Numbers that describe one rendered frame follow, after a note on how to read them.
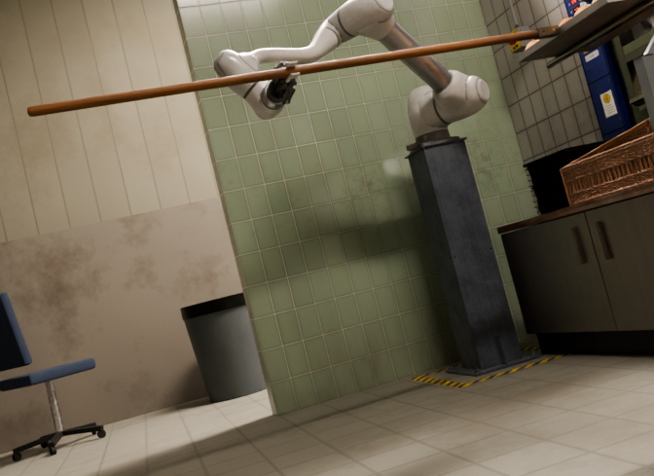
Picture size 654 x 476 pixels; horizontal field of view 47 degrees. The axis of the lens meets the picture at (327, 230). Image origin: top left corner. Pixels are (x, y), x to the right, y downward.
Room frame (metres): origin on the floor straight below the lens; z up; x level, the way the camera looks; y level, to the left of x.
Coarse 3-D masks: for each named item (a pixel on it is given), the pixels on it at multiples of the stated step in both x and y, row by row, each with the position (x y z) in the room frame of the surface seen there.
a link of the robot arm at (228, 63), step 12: (324, 36) 2.87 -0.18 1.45; (336, 36) 2.90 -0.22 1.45; (276, 48) 2.74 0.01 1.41; (288, 48) 2.77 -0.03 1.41; (300, 48) 2.80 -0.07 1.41; (312, 48) 2.82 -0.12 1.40; (324, 48) 2.86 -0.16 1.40; (216, 60) 2.58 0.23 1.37; (228, 60) 2.56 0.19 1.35; (240, 60) 2.58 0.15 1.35; (252, 60) 2.61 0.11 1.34; (264, 60) 2.70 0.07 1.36; (276, 60) 2.74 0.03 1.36; (288, 60) 2.76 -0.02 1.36; (300, 60) 2.79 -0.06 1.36; (312, 60) 2.83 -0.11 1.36; (216, 72) 2.60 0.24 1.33; (228, 72) 2.57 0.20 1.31; (240, 72) 2.57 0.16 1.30; (252, 72) 2.59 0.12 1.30; (252, 84) 2.58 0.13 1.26
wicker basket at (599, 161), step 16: (640, 128) 3.04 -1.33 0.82; (608, 144) 2.99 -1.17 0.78; (624, 144) 2.55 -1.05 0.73; (640, 144) 2.48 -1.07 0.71; (576, 160) 2.94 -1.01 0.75; (592, 160) 2.73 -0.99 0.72; (608, 160) 2.98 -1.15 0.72; (624, 160) 2.57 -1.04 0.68; (640, 160) 2.51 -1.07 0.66; (576, 176) 2.84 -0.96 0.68; (592, 176) 2.95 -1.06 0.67; (608, 176) 2.97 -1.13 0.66; (624, 176) 2.60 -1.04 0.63; (640, 176) 2.52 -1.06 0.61; (576, 192) 2.86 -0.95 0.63; (592, 192) 2.78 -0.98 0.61; (608, 192) 2.69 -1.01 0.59
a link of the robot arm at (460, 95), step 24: (360, 0) 2.80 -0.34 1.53; (384, 0) 2.79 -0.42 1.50; (360, 24) 2.84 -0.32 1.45; (384, 24) 2.85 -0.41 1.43; (408, 48) 2.96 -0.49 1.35; (432, 72) 3.06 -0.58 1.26; (456, 72) 3.14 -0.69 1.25; (456, 96) 3.12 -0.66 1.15; (480, 96) 3.13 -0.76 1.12; (456, 120) 3.25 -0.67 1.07
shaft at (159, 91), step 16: (528, 32) 2.60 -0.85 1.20; (416, 48) 2.47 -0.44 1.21; (432, 48) 2.48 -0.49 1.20; (448, 48) 2.50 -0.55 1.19; (464, 48) 2.53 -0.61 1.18; (320, 64) 2.36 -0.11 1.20; (336, 64) 2.37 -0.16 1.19; (352, 64) 2.39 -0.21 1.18; (208, 80) 2.25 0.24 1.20; (224, 80) 2.26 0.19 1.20; (240, 80) 2.27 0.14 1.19; (256, 80) 2.29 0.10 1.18; (96, 96) 2.14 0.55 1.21; (112, 96) 2.15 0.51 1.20; (128, 96) 2.17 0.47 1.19; (144, 96) 2.19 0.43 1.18; (160, 96) 2.21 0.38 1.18; (32, 112) 2.08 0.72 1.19; (48, 112) 2.10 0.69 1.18
